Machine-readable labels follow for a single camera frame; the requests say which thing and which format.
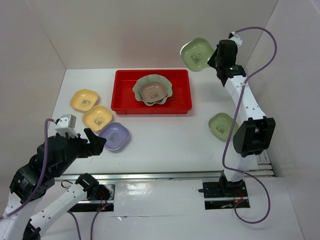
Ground brown square panda plate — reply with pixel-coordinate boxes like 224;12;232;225
139;80;168;104

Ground aluminium front rail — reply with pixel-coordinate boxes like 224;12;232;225
55;169;275;181

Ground purple square panda plate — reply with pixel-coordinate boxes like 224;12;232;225
98;121;130;151

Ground large green scalloped bowl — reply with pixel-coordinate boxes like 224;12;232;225
132;74;173;107

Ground red plastic bin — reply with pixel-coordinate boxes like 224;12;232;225
111;69;192;115

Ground yellow square panda plate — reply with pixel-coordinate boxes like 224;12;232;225
70;89;99;112
82;105;113;132

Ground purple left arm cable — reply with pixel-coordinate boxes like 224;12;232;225
0;118;57;221

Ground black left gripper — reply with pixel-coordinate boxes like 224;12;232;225
54;126;107;176

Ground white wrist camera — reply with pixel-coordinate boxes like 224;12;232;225
228;31;243;46
54;114;78;138

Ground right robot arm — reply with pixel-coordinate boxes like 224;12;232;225
207;39;276;196

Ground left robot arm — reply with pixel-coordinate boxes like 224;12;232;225
0;128;107;240

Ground aluminium side rail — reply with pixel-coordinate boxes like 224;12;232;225
256;150;274;175

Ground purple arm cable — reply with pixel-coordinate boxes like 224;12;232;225
221;26;278;224
0;118;57;221

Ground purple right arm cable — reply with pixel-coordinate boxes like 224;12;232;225
221;26;278;224

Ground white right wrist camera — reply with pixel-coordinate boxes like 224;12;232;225
228;31;243;46

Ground green square panda plate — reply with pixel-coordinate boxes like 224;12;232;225
208;112;234;141
180;37;215;72

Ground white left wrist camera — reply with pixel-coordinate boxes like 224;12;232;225
54;114;78;138

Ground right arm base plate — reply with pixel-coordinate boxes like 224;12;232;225
198;181;250;210

